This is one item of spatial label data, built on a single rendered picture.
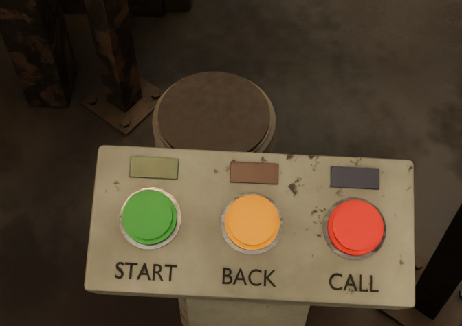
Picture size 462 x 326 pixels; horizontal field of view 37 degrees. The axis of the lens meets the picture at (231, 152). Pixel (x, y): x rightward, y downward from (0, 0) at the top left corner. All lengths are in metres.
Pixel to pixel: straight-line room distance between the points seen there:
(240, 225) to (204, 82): 0.23
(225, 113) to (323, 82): 0.73
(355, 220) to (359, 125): 0.83
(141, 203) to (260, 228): 0.09
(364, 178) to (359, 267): 0.07
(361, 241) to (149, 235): 0.15
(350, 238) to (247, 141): 0.18
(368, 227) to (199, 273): 0.13
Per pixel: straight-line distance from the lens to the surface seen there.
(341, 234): 0.51
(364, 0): 1.56
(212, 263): 0.51
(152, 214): 0.51
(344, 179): 0.52
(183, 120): 0.66
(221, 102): 0.68
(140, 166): 0.52
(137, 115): 1.32
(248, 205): 0.50
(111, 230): 0.52
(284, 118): 1.32
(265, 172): 0.52
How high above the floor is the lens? 1.05
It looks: 56 degrees down
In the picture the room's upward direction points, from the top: 1 degrees clockwise
